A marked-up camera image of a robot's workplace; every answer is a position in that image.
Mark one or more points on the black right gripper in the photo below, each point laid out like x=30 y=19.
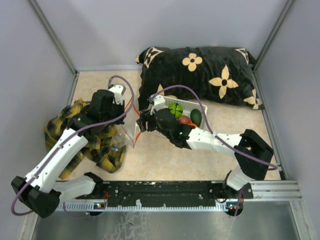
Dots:
x=145 y=116

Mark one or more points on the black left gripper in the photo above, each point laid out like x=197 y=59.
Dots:
x=121 y=107

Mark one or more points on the clear zip bag orange zipper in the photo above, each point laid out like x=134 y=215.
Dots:
x=127 y=134

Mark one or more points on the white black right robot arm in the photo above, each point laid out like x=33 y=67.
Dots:
x=251 y=152

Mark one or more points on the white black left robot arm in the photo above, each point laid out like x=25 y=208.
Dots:
x=40 y=189

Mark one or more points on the green striped toy melon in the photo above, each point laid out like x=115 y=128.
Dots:
x=176 y=109

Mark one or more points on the orange tangerine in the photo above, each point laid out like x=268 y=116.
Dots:
x=193 y=125

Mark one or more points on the dark green avocado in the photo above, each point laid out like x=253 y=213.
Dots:
x=196 y=117

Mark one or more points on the yellow black plaid shirt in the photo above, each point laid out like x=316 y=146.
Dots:
x=107 y=149

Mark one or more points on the black floral plush pillow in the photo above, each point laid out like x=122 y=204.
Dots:
x=214 y=73

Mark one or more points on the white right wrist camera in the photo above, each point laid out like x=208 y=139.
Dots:
x=156 y=103

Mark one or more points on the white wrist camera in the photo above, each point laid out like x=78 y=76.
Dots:
x=118 y=91
x=156 y=103

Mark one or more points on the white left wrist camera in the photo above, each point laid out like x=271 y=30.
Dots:
x=118 y=91

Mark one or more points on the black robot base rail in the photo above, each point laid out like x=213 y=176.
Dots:
x=166 y=193

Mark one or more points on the aluminium frame rail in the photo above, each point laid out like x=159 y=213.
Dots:
x=263 y=191

